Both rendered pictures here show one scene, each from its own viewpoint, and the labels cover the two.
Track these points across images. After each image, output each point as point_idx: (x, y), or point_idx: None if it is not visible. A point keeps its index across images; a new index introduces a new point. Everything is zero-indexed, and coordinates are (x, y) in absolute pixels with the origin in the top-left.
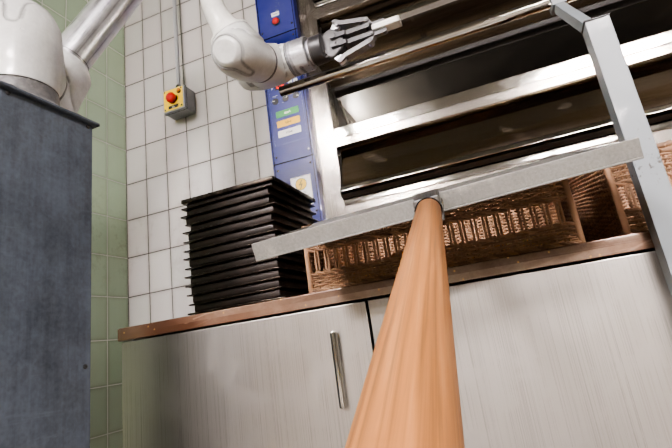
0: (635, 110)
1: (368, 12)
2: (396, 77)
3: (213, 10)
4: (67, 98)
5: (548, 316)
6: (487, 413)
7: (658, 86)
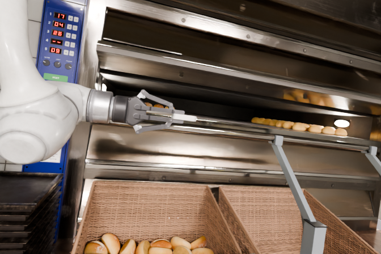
0: None
1: (147, 25)
2: (148, 79)
3: (11, 66)
4: None
5: None
6: None
7: (269, 155)
